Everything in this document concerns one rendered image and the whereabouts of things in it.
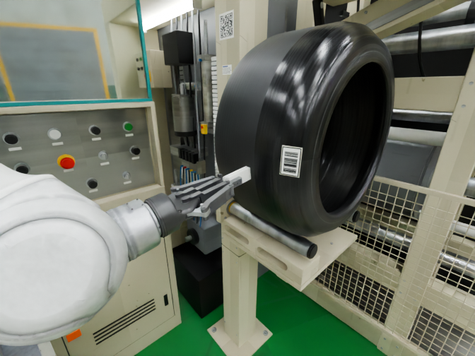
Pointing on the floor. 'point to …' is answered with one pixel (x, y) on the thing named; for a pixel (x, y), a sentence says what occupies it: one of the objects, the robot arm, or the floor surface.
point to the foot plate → (261, 335)
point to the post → (259, 34)
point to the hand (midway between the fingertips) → (237, 178)
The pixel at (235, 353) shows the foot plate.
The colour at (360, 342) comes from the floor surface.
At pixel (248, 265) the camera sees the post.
